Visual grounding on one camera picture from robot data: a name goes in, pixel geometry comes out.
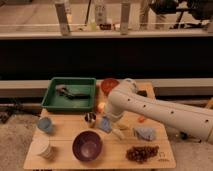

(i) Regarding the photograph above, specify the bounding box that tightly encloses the blue sponge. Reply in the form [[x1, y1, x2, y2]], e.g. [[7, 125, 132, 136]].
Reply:
[[99, 116, 112, 133]]

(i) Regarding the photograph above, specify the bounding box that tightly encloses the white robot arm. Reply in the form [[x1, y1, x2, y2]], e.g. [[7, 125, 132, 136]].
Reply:
[[104, 78, 213, 144]]

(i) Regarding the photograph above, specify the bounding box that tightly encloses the small metal cup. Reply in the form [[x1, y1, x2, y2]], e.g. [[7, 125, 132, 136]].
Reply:
[[84, 112, 96, 128]]

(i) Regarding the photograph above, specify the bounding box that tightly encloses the blue ceramic cup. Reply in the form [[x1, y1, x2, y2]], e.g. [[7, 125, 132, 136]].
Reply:
[[37, 117, 53, 134]]

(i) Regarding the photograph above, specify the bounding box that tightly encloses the red-orange bowl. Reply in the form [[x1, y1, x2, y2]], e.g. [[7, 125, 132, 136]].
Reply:
[[101, 78, 119, 96]]

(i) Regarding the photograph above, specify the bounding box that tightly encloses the yellow-red apple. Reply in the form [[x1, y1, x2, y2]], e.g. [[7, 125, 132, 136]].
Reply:
[[97, 102, 105, 113]]

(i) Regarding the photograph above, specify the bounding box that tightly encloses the dark tool in tray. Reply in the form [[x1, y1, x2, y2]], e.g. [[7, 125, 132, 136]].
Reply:
[[55, 84, 89, 99]]

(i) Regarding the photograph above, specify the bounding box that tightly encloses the black rectangular block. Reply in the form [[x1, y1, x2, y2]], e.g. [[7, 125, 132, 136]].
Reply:
[[137, 90, 147, 97]]

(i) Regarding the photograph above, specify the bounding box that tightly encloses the green plastic tray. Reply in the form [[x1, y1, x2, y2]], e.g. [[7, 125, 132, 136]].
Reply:
[[42, 77, 96, 113]]

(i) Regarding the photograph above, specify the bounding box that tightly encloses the orange carrot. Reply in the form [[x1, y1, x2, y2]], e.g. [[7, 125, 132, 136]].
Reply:
[[138, 116, 147, 123]]

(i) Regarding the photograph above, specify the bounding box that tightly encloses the crumpled blue cloth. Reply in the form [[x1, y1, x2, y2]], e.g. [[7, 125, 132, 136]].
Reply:
[[133, 127, 156, 141]]

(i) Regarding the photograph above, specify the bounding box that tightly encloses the purple bowl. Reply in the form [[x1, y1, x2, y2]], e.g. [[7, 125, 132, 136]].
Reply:
[[72, 131, 103, 162]]

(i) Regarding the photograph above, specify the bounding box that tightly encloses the bunch of dark grapes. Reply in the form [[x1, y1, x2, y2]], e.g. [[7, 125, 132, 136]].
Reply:
[[126, 146, 159, 163]]

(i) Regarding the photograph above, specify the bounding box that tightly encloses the white-handled knife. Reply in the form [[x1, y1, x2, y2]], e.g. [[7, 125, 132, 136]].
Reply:
[[112, 123, 129, 140]]

